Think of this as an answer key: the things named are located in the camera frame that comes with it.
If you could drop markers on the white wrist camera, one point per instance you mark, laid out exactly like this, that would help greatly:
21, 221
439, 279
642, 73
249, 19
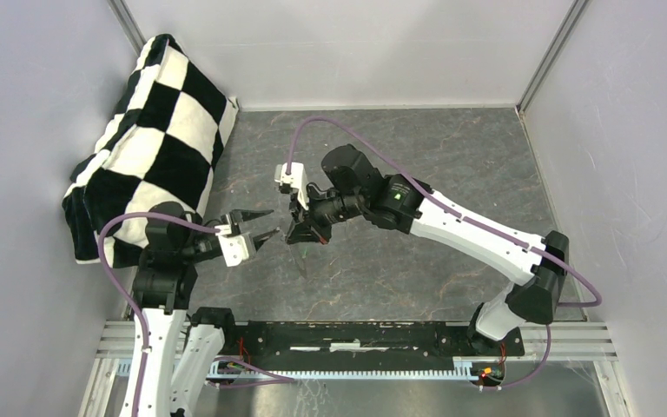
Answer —
291, 178
236, 247

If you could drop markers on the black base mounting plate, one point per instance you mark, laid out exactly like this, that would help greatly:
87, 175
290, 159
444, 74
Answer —
362, 345

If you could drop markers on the white slotted cable duct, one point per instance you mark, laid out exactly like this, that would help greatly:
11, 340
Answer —
459, 371

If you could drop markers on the black white checkered blanket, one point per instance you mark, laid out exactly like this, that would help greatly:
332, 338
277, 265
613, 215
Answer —
162, 144

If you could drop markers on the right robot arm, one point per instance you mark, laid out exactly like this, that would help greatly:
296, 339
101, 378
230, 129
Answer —
391, 202

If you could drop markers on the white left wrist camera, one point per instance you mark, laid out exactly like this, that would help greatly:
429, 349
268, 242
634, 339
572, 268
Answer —
236, 247

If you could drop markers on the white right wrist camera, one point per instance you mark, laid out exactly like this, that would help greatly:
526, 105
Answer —
291, 178

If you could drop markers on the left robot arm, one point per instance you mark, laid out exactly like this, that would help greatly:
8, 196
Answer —
174, 351

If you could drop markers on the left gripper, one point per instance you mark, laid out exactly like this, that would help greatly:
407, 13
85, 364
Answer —
235, 215

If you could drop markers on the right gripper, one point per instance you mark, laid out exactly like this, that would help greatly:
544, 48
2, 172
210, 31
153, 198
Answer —
303, 233

